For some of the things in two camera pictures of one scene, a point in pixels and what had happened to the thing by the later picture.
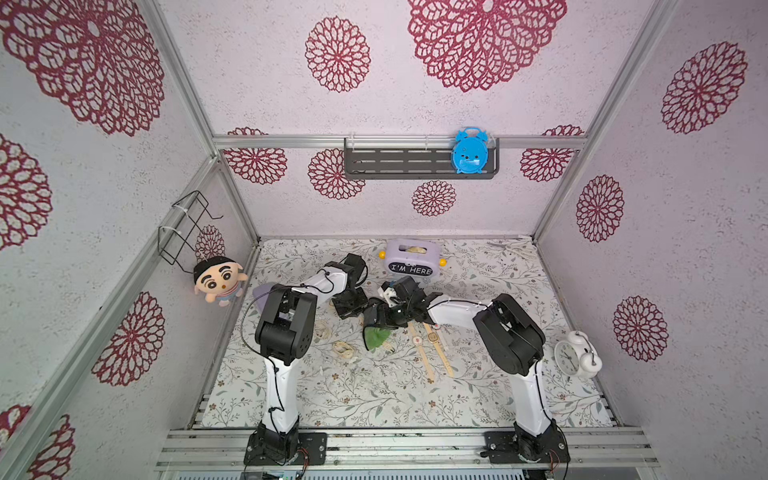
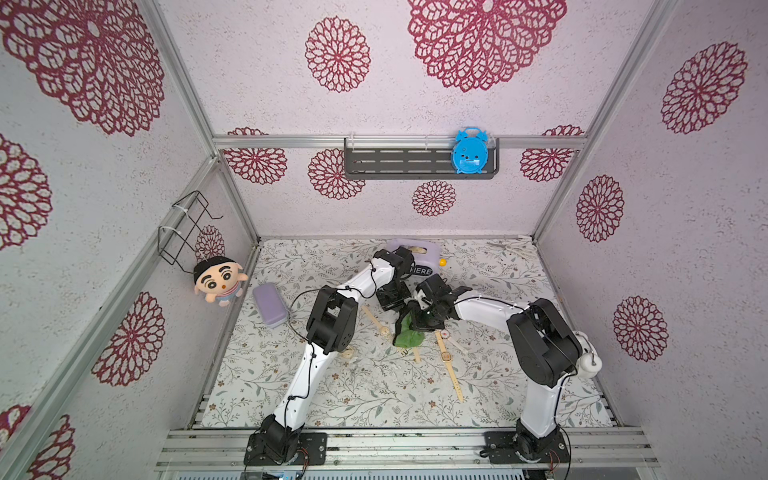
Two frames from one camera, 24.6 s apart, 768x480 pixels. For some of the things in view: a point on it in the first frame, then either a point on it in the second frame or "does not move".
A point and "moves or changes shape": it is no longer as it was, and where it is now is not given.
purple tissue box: x=412 y=258 does not move
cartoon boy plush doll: x=218 y=278 does not move
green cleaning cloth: x=374 y=337 to x=408 y=337
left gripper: x=344 y=313 to x=388 y=305
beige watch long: x=434 y=338 moves or changes shape
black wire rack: x=176 y=237 does not move
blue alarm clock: x=470 y=150 does not move
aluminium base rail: x=406 y=449 does not move
